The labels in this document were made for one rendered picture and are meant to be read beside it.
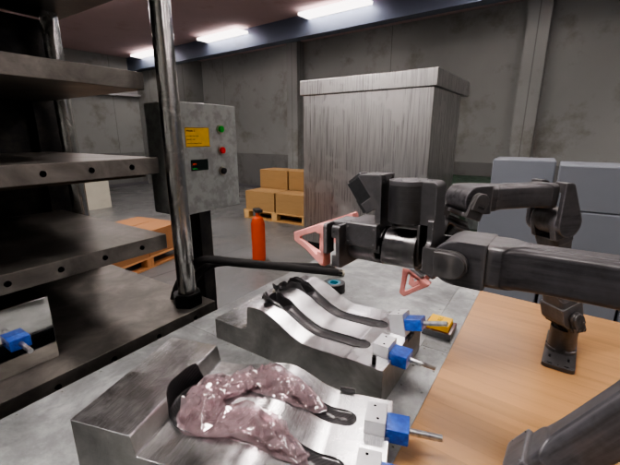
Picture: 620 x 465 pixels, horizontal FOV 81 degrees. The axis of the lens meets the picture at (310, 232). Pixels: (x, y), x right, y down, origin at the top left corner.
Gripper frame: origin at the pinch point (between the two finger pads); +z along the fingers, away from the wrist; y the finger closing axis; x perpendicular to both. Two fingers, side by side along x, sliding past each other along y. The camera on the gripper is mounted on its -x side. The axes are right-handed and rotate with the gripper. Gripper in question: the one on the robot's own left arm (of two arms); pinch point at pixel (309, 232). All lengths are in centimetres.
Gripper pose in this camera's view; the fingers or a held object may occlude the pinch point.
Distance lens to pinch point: 62.2
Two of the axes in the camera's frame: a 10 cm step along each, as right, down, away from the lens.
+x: 0.2, 9.7, 2.4
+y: -6.0, 2.1, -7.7
